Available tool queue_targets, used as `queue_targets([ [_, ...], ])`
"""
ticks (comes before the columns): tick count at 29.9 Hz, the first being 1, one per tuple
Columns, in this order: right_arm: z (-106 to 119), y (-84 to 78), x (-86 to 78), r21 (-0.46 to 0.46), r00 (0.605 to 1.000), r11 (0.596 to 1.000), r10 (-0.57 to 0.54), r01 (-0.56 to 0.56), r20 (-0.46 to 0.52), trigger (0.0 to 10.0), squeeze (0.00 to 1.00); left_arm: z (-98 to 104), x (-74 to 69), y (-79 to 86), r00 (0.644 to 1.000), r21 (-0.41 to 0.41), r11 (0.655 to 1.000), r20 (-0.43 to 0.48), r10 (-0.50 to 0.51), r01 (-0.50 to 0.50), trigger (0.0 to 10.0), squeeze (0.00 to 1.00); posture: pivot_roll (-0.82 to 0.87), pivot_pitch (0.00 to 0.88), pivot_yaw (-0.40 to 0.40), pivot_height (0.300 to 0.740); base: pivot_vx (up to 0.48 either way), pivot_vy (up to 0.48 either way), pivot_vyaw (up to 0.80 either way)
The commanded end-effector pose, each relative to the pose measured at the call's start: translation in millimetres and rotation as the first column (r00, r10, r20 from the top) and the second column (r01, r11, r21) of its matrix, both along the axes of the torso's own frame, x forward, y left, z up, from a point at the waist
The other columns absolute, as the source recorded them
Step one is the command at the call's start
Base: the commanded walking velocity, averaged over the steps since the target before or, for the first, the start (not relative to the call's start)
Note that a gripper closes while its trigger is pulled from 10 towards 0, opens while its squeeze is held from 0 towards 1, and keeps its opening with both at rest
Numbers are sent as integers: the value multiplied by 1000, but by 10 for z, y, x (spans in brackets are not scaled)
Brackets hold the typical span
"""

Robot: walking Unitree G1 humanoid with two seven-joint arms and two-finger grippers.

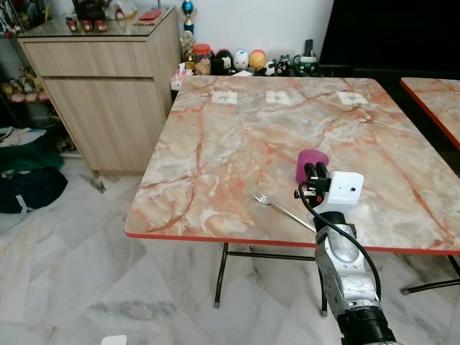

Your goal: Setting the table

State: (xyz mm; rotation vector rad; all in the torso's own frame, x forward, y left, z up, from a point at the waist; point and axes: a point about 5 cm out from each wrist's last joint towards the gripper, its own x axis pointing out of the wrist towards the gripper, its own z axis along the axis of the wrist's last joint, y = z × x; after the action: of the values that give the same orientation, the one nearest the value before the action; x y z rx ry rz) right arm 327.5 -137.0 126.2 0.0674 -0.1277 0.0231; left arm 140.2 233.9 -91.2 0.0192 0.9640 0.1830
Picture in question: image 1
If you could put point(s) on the green bag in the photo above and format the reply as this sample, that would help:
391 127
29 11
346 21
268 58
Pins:
29 154

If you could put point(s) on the white and blue round figurine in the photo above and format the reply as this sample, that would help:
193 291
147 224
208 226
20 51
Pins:
241 59

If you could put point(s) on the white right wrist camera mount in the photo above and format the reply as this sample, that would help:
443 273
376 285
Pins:
345 190

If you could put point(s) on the flat red box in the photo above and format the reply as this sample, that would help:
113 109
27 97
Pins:
149 14

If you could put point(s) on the white paper label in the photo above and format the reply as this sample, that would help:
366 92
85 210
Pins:
279 97
224 98
352 98

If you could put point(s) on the dark blue bag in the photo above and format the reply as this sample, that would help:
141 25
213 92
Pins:
29 190

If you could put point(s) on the light wooden cabinet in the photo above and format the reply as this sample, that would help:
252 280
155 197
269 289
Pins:
108 100

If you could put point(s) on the red-lidded glass jar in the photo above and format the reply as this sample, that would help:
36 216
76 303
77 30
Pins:
202 57

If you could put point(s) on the black round figurine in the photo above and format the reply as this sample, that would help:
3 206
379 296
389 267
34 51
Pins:
223 61

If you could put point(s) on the silver metal fork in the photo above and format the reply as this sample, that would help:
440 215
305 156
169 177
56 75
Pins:
277 207

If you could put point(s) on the small black cat figurine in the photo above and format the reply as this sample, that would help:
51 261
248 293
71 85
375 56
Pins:
284 66

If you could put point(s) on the black television screen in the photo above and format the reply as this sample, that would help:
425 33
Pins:
388 32

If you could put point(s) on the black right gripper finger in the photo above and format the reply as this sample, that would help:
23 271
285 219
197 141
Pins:
310 172
322 171

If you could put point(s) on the pink plastic cup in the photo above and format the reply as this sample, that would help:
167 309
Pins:
312 156

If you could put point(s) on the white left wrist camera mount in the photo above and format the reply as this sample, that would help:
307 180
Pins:
114 340

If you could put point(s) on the marble pattern red-edged table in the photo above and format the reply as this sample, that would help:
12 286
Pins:
440 100
244 158

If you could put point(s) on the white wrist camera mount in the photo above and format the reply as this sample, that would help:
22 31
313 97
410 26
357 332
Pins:
345 190
114 340

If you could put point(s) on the yellow and orange round figurine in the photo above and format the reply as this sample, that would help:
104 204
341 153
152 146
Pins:
257 59

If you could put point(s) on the dark green mug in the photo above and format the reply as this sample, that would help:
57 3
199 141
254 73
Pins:
307 66

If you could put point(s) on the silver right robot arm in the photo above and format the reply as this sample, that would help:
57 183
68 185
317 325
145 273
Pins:
345 266

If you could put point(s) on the blue and gold trophy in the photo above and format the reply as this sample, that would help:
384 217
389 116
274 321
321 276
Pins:
188 11

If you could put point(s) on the white tissue pack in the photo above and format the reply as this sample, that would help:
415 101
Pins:
178 79

